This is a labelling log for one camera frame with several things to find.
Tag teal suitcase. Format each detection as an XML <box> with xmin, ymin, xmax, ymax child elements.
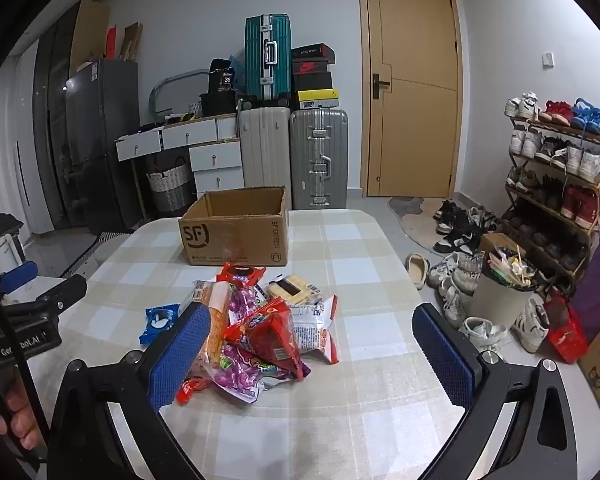
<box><xmin>245</xmin><ymin>14</ymin><xmax>293</xmax><ymax>108</ymax></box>

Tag black storage bin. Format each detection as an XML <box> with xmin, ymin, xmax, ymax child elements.
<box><xmin>201</xmin><ymin>91</ymin><xmax>238</xmax><ymax>117</ymax></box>

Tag black shoe box maroon side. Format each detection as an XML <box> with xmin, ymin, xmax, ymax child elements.
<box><xmin>292</xmin><ymin>43</ymin><xmax>336</xmax><ymax>63</ymax></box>

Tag small red packet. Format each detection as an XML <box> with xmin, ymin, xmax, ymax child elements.
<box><xmin>176</xmin><ymin>377</ymin><xmax>213</xmax><ymax>405</ymax></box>

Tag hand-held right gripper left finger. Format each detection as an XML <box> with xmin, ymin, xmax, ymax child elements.
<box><xmin>47</xmin><ymin>301</ymin><xmax>216</xmax><ymax>480</ymax></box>

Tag dark glossy wardrobe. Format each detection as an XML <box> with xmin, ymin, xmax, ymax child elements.
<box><xmin>32</xmin><ymin>2</ymin><xmax>81</xmax><ymax>231</ymax></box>

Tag beige suitcase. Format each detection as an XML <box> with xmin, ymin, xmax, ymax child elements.
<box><xmin>238</xmin><ymin>106</ymin><xmax>292</xmax><ymax>208</ymax></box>

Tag woven laundry basket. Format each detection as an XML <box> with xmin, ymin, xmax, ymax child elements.
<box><xmin>146</xmin><ymin>156</ymin><xmax>195</xmax><ymax>213</ymax></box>

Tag pile of loose sneakers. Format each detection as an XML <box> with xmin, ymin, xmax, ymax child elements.
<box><xmin>427</xmin><ymin>200</ymin><xmax>551</xmax><ymax>356</ymax></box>

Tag white trash bin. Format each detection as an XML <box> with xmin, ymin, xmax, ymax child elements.
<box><xmin>470</xmin><ymin>245</ymin><xmax>538</xmax><ymax>321</ymax></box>

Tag white drawer desk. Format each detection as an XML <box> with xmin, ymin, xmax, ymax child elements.
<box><xmin>115</xmin><ymin>112</ymin><xmax>246</xmax><ymax>201</ymax></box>

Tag wooden door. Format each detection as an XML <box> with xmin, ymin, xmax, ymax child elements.
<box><xmin>356</xmin><ymin>0</ymin><xmax>463</xmax><ymax>198</ymax></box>

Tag brown cardboard pieces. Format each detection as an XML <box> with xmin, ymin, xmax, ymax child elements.
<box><xmin>119</xmin><ymin>22</ymin><xmax>144</xmax><ymax>63</ymax></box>

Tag beige slipper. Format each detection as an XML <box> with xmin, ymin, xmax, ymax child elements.
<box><xmin>405</xmin><ymin>254</ymin><xmax>431</xmax><ymax>291</ymax></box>

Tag yellow cracker packet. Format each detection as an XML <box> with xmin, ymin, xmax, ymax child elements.
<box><xmin>266</xmin><ymin>273</ymin><xmax>325</xmax><ymax>307</ymax></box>

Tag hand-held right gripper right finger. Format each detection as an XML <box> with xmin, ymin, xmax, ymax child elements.
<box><xmin>411</xmin><ymin>302</ymin><xmax>579</xmax><ymax>480</ymax></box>

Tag person's left hand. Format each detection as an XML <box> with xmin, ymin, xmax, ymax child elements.
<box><xmin>0</xmin><ymin>385</ymin><xmax>48</xmax><ymax>453</ymax></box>

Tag white appliance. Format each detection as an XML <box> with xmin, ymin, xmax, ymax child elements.
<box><xmin>0</xmin><ymin>235</ymin><xmax>28</xmax><ymax>278</ymax></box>

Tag wooden shoe rack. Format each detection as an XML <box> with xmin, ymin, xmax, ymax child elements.
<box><xmin>502</xmin><ymin>110</ymin><xmax>600</xmax><ymax>286</ymax></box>

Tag white wardrobe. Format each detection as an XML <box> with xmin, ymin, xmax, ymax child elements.
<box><xmin>0</xmin><ymin>40</ymin><xmax>56</xmax><ymax>236</ymax></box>

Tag red snack bag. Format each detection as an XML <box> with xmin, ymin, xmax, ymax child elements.
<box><xmin>223</xmin><ymin>297</ymin><xmax>303</xmax><ymax>381</ymax></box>

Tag red shopping bag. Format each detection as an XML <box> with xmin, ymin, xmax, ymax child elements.
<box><xmin>545</xmin><ymin>294</ymin><xmax>588</xmax><ymax>365</ymax></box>

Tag oval grey-framed mirror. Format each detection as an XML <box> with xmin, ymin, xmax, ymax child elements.
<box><xmin>149</xmin><ymin>71</ymin><xmax>211</xmax><ymax>118</ymax></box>

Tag blue cookie packet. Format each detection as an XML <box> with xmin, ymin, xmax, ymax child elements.
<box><xmin>139</xmin><ymin>304</ymin><xmax>182</xmax><ymax>345</ymax></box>

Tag grey refrigerator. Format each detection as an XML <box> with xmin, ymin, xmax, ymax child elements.
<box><xmin>65</xmin><ymin>58</ymin><xmax>146</xmax><ymax>233</ymax></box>

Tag red cookie packet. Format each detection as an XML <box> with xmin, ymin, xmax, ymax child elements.
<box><xmin>216</xmin><ymin>262</ymin><xmax>267</xmax><ymax>288</ymax></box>

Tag black paper bag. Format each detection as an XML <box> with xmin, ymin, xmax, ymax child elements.
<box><xmin>210</xmin><ymin>58</ymin><xmax>238</xmax><ymax>96</ymax></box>

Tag purple candy bag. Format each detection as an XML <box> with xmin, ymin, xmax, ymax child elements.
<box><xmin>200</xmin><ymin>285</ymin><xmax>312</xmax><ymax>405</ymax></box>

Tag shoe rack with shoes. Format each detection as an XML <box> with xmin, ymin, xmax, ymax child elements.
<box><xmin>504</xmin><ymin>91</ymin><xmax>600</xmax><ymax>271</ymax></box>

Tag white snack bag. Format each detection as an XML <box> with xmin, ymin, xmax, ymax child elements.
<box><xmin>290</xmin><ymin>294</ymin><xmax>341</xmax><ymax>365</ymax></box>

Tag black shoe box red logo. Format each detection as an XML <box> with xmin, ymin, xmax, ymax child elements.
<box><xmin>292</xmin><ymin>60</ymin><xmax>331</xmax><ymax>75</ymax></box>

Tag blue plastic bag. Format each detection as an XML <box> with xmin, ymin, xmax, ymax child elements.
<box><xmin>229</xmin><ymin>55</ymin><xmax>248</xmax><ymax>91</ymax></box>

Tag small brown cardboard box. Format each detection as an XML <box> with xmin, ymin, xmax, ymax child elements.
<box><xmin>480</xmin><ymin>232</ymin><xmax>513</xmax><ymax>261</ymax></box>

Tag plain black shoe box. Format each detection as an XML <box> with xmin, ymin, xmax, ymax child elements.
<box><xmin>293</xmin><ymin>71</ymin><xmax>333</xmax><ymax>93</ymax></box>

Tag checked tablecloth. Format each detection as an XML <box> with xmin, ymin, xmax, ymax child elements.
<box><xmin>27</xmin><ymin>208</ymin><xmax>486</xmax><ymax>480</ymax></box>

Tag orange bread packet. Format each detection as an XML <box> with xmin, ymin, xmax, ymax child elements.
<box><xmin>192</xmin><ymin>280</ymin><xmax>233</xmax><ymax>376</ymax></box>

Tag irregular grey door mat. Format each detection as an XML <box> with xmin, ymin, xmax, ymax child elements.
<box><xmin>387</xmin><ymin>196</ymin><xmax>461</xmax><ymax>246</ymax></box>

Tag silver suitcase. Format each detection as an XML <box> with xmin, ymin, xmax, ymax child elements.
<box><xmin>289</xmin><ymin>108</ymin><xmax>350</xmax><ymax>210</ymax></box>

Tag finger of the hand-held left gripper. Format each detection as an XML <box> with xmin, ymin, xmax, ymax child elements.
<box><xmin>2</xmin><ymin>274</ymin><xmax>88</xmax><ymax>321</ymax></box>
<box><xmin>0</xmin><ymin>260</ymin><xmax>40</xmax><ymax>296</ymax></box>

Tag large cardboard sheet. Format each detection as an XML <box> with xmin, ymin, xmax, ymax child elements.
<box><xmin>69</xmin><ymin>0</ymin><xmax>110</xmax><ymax>76</ymax></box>

